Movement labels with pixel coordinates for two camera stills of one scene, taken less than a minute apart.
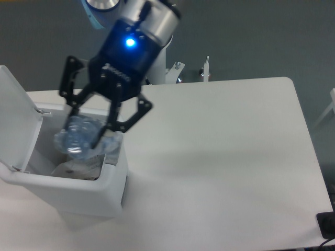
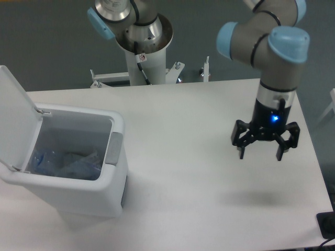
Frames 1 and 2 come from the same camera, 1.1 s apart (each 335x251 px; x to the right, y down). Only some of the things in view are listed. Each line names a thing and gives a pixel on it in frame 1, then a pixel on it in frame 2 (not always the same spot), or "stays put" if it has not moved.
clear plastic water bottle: [77, 139] to [49, 163]
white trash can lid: [20, 122] stays put
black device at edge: [326, 221] stays put
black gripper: [123, 61] to [267, 122]
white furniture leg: [332, 106] stays put
